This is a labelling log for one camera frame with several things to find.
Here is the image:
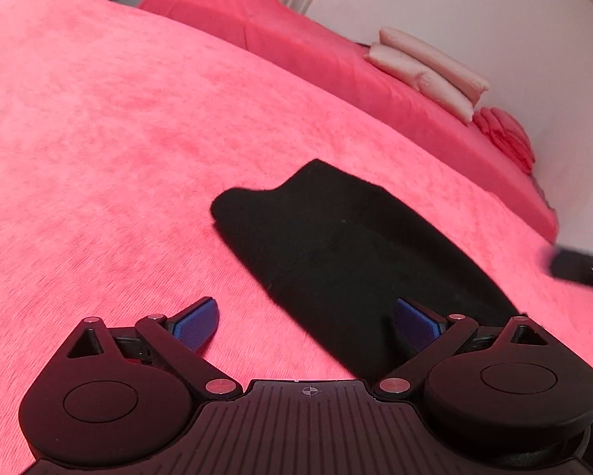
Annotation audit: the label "beige pillow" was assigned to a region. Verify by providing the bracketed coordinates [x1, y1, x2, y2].
[379, 26, 490, 105]
[364, 44, 475, 124]

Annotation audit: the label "folded red blanket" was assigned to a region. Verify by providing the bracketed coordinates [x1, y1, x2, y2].
[472, 106, 535, 175]

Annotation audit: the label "bed with red sheet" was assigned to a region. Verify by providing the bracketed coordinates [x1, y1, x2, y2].
[138, 0, 559, 241]

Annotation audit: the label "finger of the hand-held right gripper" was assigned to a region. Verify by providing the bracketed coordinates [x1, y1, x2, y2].
[549, 245, 593, 293]

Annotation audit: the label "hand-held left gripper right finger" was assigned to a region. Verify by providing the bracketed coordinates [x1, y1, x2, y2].
[374, 298, 551, 399]

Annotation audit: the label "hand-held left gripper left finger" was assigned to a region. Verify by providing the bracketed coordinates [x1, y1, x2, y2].
[66, 297, 242, 399]

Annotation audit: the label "red fleece blanket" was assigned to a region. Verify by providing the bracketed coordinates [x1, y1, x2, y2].
[0, 0, 593, 461]

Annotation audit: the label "black pants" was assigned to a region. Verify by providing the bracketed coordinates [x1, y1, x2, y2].
[211, 158, 530, 382]

